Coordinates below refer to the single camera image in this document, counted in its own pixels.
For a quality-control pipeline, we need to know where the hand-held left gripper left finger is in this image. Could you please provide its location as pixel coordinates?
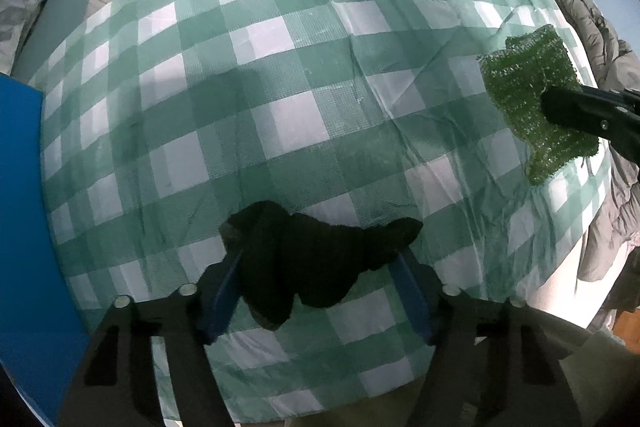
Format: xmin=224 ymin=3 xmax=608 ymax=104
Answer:
xmin=60 ymin=251 xmax=247 ymax=427

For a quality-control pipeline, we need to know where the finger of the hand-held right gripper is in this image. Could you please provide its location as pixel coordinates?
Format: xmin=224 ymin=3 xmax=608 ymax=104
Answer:
xmin=541 ymin=86 xmax=640 ymax=178

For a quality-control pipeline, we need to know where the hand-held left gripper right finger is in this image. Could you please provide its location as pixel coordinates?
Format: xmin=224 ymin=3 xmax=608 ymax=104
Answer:
xmin=392 ymin=251 xmax=583 ymax=427

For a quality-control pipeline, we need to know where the green mesh scrubber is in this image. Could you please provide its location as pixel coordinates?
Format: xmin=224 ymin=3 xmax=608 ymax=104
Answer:
xmin=477 ymin=24 xmax=601 ymax=187

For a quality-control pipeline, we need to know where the black sock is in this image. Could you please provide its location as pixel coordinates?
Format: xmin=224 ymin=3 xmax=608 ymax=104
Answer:
xmin=220 ymin=200 xmax=424 ymax=331

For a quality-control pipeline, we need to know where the blue cardboard box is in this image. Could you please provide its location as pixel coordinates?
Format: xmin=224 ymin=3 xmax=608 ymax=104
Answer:
xmin=0 ymin=72 xmax=89 ymax=414

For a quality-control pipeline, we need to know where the grey down jacket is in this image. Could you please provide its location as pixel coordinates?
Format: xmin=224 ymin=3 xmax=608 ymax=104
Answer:
xmin=539 ymin=0 xmax=640 ymax=329

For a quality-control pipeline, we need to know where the green checked tablecloth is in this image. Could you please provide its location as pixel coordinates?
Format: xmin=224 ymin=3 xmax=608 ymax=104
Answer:
xmin=27 ymin=0 xmax=614 ymax=426

